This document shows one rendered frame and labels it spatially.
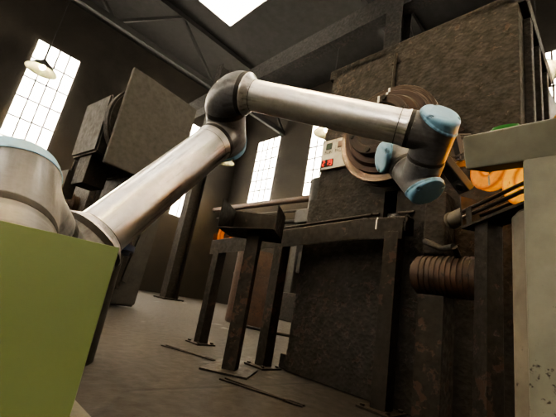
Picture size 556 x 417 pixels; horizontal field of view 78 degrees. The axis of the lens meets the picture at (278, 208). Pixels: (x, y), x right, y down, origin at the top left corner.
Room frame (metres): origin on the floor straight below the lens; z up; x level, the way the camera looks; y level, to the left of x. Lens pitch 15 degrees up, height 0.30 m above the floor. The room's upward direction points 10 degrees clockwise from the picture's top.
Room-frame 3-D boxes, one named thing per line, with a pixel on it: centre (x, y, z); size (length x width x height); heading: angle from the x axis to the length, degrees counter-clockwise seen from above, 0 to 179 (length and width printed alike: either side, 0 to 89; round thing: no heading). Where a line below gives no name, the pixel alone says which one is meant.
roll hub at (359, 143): (1.33, -0.37, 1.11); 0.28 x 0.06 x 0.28; 43
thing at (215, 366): (1.58, 0.11, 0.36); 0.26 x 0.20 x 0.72; 78
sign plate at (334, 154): (1.72, -0.29, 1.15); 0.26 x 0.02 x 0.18; 43
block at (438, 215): (1.23, -0.61, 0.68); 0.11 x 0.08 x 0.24; 133
